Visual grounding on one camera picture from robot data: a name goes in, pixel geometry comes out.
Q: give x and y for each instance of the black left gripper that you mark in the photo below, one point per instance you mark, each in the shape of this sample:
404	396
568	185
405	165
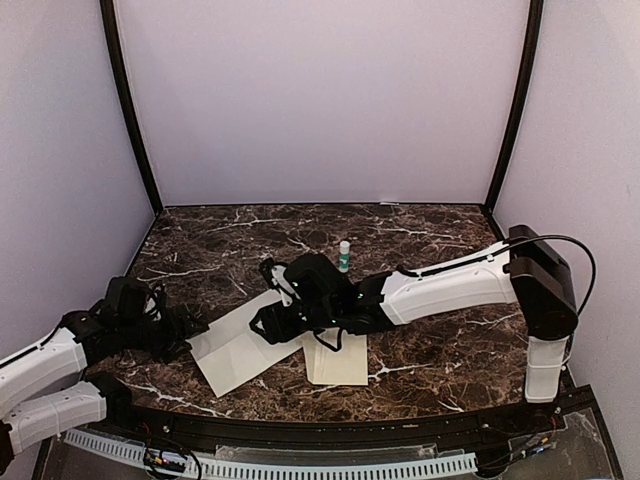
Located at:
177	337

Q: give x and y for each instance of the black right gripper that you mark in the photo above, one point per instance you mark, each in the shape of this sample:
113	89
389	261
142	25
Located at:
277	329

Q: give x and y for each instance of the spare white paper sheet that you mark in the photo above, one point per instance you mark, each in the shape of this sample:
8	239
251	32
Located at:
229	353

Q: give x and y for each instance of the cream paper envelope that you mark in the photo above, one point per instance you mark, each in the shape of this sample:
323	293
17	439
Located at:
347	367

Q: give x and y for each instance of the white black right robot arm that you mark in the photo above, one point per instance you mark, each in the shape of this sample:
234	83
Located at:
523	268

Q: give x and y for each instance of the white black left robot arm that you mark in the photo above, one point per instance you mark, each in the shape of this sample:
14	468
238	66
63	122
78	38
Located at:
131	316

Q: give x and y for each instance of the green white glue stick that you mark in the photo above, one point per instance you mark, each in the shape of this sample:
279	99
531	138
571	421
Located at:
344	256

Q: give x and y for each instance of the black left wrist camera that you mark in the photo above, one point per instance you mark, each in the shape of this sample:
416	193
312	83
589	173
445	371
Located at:
156	301

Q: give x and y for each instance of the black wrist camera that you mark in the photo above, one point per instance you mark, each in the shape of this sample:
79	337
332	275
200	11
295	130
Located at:
273	274
156	301

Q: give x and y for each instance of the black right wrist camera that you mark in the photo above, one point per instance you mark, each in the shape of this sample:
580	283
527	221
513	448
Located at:
273	274

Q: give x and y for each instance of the black front table rail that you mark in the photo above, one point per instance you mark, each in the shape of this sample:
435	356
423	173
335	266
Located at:
476	428

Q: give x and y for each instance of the white slotted cable duct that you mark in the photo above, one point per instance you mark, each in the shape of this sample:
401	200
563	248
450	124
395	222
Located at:
253	463

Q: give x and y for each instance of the black left corner frame post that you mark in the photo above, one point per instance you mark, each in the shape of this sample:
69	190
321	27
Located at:
126	101

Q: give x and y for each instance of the black corner frame post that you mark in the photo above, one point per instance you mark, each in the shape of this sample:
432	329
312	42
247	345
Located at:
524	75
126	101

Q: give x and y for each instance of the black right corner frame post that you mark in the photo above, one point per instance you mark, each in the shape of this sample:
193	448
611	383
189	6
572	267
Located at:
524	75

